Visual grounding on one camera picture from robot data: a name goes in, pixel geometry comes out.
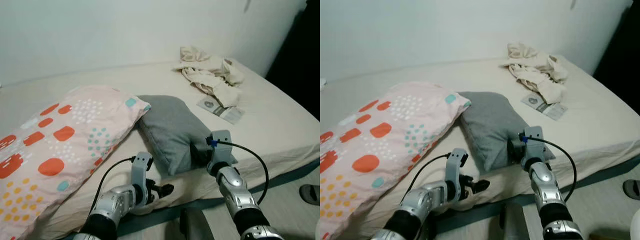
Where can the grey pillow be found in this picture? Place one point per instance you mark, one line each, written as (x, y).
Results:
(487, 120)
(170, 125)

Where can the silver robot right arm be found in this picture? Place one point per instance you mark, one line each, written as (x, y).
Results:
(232, 187)
(542, 185)

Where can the pink patterned pillow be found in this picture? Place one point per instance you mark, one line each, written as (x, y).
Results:
(60, 140)
(380, 135)

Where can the dark robot right leg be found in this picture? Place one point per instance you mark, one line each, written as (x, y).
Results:
(512, 222)
(195, 225)

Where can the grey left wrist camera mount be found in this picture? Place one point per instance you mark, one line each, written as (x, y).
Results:
(456, 162)
(141, 167)

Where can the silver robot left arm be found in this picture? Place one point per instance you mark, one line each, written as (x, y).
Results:
(115, 202)
(425, 197)

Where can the bed with cream sheet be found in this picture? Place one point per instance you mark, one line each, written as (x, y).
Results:
(590, 125)
(270, 120)

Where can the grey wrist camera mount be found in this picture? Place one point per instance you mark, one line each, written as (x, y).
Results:
(532, 150)
(220, 135)
(456, 162)
(141, 167)

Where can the beige crumpled clothes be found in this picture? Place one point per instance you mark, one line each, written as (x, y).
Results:
(537, 70)
(210, 75)

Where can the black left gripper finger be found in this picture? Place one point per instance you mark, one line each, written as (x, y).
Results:
(483, 186)
(167, 189)

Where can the dark slipper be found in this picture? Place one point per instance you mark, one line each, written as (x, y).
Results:
(632, 190)
(311, 195)

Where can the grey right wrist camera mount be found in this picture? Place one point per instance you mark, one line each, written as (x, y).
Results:
(220, 135)
(532, 150)

